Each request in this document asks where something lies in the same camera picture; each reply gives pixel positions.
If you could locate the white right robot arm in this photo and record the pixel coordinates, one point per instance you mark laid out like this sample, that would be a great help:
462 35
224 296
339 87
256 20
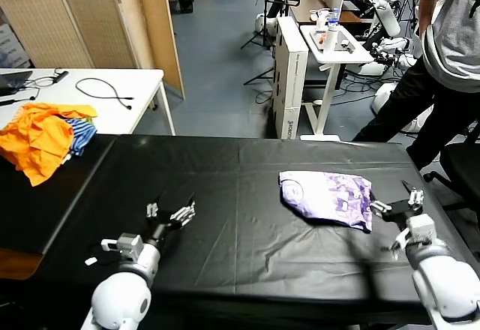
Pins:
446 285

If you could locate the blue striped garment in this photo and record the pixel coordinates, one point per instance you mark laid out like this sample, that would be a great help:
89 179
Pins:
83 135

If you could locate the black office chair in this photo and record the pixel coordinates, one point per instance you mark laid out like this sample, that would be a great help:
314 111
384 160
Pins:
461 165

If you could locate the brown desk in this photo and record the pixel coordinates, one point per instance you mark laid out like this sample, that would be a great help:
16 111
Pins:
307 7

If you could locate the black laptop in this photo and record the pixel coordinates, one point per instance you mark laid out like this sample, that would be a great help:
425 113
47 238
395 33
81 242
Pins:
13 80

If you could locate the clear water bottle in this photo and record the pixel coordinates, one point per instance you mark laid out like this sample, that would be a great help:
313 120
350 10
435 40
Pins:
335 17

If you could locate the black bin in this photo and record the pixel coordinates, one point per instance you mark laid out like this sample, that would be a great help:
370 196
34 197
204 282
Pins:
185 2

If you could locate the white table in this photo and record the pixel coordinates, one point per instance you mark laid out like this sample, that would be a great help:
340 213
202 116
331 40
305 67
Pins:
123 82

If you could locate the orange garment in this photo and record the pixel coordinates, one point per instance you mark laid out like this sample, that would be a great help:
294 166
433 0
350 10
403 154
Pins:
33 138

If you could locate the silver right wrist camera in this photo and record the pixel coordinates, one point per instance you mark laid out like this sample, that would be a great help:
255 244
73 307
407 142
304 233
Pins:
422 228

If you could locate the black side table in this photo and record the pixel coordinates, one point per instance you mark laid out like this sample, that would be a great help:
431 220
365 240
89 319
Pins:
22 213

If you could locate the black table cover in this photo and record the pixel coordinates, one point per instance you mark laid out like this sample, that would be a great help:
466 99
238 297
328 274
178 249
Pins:
225 165

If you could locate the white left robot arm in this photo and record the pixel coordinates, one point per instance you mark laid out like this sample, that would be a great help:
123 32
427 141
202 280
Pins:
120 300

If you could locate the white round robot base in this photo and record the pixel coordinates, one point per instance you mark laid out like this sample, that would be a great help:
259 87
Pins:
382 95

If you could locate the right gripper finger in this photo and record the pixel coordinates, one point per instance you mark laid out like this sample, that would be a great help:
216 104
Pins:
415 197
380 207

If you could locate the small white wheeled base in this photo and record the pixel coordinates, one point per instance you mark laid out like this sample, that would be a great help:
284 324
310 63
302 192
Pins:
262 22

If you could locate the white tumbler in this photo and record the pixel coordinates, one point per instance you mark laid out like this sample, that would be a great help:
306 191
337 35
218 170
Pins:
329 43

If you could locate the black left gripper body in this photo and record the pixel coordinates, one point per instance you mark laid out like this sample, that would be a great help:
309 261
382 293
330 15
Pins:
161 228

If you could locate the person in grey shirt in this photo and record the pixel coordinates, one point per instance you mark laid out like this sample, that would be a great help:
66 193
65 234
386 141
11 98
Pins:
450 37

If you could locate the black tripod stand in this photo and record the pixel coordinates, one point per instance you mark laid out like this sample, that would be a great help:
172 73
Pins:
266 26

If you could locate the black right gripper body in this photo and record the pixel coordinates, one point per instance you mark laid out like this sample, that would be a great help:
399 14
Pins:
401 213

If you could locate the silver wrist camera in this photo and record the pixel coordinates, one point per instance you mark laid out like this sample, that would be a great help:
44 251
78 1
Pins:
422 228
127 246

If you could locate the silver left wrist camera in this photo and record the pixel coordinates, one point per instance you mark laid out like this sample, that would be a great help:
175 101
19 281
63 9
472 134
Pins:
127 246

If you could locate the tall white cardboard box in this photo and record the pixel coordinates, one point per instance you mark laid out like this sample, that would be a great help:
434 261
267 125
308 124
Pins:
290 82

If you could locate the lavender t-shirt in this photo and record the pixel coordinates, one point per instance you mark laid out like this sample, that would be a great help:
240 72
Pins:
322 198

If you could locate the white humanoid robot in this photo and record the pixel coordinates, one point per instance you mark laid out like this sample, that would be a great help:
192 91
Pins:
388 18

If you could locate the small white standing desk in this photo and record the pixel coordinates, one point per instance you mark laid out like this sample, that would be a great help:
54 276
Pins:
326 93

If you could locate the wooden folding screen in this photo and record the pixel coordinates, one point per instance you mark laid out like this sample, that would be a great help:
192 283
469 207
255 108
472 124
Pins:
93 15

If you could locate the grey tray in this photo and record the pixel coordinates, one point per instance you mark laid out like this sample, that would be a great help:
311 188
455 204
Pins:
315 43

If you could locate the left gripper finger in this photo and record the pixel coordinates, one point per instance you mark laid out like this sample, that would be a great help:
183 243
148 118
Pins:
183 213
152 210

